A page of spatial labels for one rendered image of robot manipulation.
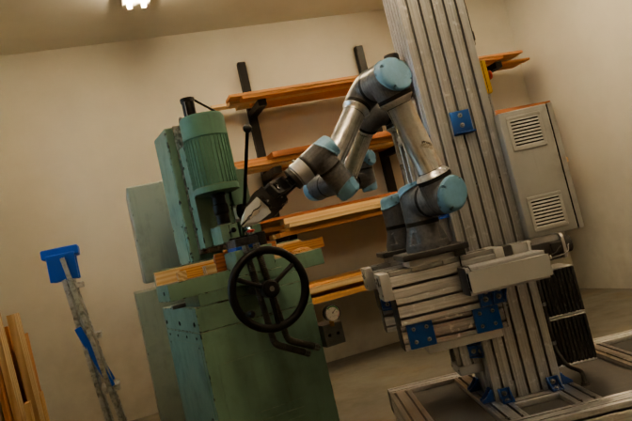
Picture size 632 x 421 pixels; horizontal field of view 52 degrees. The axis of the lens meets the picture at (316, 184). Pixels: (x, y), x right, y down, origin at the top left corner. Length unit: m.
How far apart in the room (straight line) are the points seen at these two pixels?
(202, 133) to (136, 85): 2.61
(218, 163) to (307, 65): 2.93
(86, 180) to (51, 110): 0.56
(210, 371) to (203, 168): 0.74
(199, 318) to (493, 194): 1.14
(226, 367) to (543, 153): 1.36
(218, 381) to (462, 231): 1.01
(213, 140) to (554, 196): 1.27
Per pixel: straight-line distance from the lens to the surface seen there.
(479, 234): 2.43
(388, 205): 2.69
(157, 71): 5.09
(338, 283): 4.58
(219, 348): 2.34
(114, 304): 4.85
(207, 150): 2.48
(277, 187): 1.79
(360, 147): 2.85
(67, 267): 3.09
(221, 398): 2.36
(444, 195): 2.07
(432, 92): 2.46
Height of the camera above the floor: 0.94
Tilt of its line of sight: 5 degrees up
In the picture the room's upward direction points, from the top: 13 degrees counter-clockwise
